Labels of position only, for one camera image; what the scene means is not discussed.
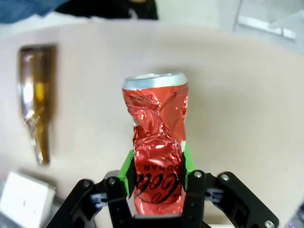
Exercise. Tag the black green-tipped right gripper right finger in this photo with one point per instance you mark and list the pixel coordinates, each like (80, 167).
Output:
(202, 197)

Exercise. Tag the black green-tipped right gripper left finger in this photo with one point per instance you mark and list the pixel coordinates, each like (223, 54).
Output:
(118, 194)

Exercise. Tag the crushed red cola can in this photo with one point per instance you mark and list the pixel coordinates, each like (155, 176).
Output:
(158, 142)

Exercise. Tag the white cardboard box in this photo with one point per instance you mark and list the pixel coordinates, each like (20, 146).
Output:
(25, 200)

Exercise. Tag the brown glass bottle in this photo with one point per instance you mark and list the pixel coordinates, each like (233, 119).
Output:
(36, 99)

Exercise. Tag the white metal frame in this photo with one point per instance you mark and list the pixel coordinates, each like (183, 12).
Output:
(267, 27)

